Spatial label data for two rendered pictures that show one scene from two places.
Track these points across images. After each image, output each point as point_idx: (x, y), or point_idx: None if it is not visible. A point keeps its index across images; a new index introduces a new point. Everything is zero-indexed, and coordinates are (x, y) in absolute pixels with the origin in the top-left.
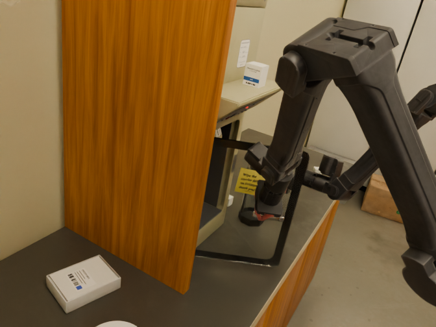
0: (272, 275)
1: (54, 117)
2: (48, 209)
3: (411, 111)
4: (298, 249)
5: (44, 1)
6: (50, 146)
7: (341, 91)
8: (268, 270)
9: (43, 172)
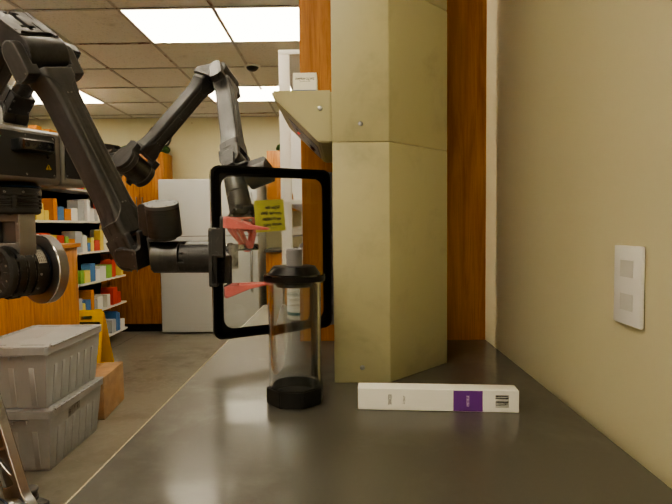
0: (218, 363)
1: (494, 197)
2: (490, 309)
3: (77, 80)
4: (182, 391)
5: (492, 79)
6: (492, 230)
7: (209, 94)
8: (225, 365)
9: (489, 259)
